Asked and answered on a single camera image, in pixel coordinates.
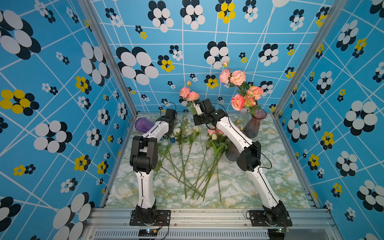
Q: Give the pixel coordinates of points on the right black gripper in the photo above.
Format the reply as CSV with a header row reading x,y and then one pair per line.
x,y
195,118

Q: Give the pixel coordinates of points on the blue purple glass vase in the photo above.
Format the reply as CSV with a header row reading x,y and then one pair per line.
x,y
143,125

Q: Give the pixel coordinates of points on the single pink rose stem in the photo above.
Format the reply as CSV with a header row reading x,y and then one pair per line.
x,y
238,102

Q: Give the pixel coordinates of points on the pink peony flower stem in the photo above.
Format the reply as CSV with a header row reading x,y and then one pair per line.
x,y
234,79

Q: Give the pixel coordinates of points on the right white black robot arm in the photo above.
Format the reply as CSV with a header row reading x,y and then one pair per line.
x,y
249,160

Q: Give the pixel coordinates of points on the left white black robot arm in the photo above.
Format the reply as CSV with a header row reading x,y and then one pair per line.
x,y
144,159

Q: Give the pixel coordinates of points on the front pink grey glass vase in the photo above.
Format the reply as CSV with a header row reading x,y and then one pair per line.
x,y
232,153

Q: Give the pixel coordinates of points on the pink grey glass vase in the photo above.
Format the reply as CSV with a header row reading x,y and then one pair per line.
x,y
253,126
232,153

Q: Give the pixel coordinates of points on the rear pink grey glass vase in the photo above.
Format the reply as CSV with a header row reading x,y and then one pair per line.
x,y
253,126

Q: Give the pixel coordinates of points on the pile of artificial flowers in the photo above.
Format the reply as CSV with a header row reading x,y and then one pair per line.
x,y
189,164

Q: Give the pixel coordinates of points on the left controller circuit board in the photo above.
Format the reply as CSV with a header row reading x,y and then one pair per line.
x,y
148,233

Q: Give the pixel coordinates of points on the controller circuit board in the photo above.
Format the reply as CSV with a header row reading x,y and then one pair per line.
x,y
277,234
148,233

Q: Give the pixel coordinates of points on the right controller circuit board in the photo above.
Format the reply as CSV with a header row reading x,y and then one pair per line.
x,y
277,234

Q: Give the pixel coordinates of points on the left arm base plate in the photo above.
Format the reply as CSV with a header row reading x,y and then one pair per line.
x,y
150,218

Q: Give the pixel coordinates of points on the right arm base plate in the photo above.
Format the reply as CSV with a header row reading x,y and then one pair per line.
x,y
269,219

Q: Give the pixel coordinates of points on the aluminium front rail frame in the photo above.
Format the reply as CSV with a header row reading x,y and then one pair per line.
x,y
211,224

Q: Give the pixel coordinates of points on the left corner aluminium post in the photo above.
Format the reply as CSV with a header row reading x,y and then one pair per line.
x,y
102,41

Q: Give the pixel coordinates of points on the corner aluminium post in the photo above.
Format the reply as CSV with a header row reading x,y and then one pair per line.
x,y
102,41
319,38

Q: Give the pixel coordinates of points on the right corner aluminium post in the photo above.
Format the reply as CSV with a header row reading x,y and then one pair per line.
x,y
319,38

